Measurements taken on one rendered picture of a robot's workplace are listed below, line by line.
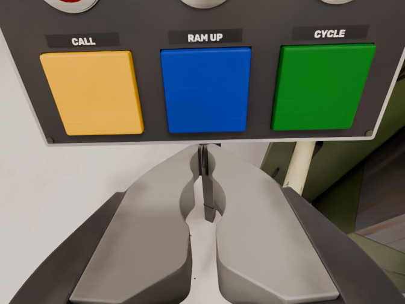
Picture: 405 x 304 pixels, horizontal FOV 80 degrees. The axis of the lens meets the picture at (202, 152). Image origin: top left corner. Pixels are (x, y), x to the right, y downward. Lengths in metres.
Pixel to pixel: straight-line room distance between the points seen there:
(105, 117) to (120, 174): 1.13
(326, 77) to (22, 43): 0.25
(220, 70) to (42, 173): 1.42
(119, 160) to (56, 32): 1.19
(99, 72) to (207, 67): 0.09
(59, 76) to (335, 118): 0.25
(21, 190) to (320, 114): 1.49
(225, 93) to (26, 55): 0.17
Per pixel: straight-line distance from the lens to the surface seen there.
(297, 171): 0.62
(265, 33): 0.22
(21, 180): 1.61
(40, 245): 1.42
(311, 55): 0.23
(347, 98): 0.26
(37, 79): 0.27
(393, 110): 0.69
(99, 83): 0.24
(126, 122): 0.24
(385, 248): 0.88
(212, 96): 0.22
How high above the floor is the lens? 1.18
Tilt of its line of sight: 61 degrees down
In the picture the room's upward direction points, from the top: 3 degrees counter-clockwise
